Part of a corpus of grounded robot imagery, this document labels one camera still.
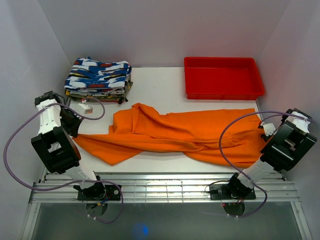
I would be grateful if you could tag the blue patterned folded trousers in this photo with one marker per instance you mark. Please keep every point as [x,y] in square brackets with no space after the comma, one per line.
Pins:
[89,74]

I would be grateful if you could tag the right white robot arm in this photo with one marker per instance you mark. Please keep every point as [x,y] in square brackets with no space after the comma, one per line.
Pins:
[284,148]

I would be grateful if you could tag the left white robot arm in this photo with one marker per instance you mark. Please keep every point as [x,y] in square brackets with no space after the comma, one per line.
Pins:
[55,147]

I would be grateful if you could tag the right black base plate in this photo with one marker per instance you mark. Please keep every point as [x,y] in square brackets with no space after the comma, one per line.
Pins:
[225,193]

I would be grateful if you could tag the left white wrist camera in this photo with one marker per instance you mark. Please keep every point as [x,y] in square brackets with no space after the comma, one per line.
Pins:
[84,108]

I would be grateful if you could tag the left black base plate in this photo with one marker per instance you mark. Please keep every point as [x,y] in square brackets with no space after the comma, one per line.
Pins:
[99,193]

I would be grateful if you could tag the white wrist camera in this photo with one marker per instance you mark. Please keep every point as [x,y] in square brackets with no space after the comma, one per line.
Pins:
[268,129]
[84,108]

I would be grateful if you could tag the stack of folded clothes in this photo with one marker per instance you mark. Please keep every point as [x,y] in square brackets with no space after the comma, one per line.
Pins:
[115,96]

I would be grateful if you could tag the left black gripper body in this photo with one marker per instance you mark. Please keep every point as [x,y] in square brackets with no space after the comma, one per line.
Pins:
[69,120]

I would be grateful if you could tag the red plastic tray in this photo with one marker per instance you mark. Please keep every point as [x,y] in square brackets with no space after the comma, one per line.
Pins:
[222,78]

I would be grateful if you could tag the aluminium frame rails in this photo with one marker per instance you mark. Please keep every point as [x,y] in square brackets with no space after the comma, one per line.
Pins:
[168,206]

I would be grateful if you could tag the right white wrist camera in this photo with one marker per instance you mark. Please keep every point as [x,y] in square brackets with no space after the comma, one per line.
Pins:
[268,129]

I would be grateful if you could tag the orange trousers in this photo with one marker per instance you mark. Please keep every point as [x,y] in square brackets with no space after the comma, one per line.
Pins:
[217,137]

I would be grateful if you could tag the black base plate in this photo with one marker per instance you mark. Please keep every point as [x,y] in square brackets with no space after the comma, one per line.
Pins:
[225,193]
[99,193]

